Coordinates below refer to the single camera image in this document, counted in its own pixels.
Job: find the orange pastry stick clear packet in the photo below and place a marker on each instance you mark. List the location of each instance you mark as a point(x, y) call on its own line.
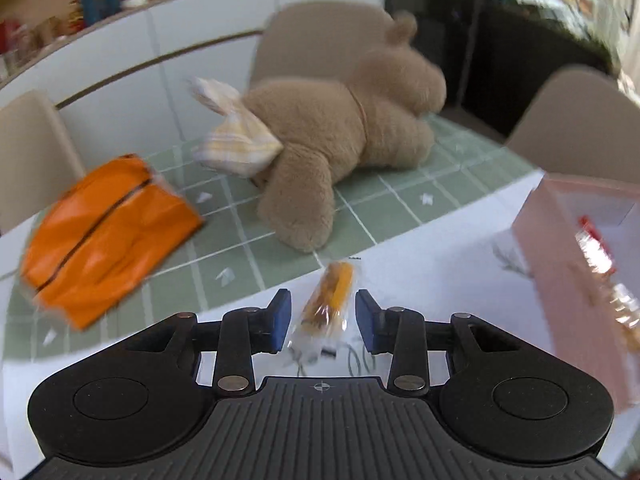
point(327, 300)

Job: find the white sideboard cabinet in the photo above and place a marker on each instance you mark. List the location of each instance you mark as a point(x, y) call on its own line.
point(200, 25)

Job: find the red snack packet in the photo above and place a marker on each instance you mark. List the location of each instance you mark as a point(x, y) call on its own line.
point(592, 242)

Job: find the beige chair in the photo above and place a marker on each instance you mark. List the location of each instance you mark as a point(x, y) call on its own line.
point(310, 35)
point(30, 160)
point(575, 125)

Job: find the golden snack clear packet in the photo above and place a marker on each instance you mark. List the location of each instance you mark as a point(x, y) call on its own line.
point(622, 305)

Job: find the black cabinet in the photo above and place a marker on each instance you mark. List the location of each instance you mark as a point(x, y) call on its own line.
point(510, 45)

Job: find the orange tissue pack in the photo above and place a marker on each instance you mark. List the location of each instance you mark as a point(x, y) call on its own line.
point(105, 240)

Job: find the yellow striped cloth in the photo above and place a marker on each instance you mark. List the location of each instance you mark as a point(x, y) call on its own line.
point(240, 140)

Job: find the brown teddy bear plush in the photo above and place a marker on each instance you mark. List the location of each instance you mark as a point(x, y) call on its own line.
point(325, 125)

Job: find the green checked tablecloth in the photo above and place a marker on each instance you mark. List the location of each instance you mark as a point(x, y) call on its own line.
point(400, 200)

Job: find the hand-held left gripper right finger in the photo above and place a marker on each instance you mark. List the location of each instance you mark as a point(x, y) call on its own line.
point(364, 325)

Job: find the pink cardboard box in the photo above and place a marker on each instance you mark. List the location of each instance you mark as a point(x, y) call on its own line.
point(555, 280)

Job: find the white printed table cover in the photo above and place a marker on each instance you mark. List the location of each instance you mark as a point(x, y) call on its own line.
point(450, 260)

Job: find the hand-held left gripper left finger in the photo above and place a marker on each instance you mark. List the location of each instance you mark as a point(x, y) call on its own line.
point(281, 321)

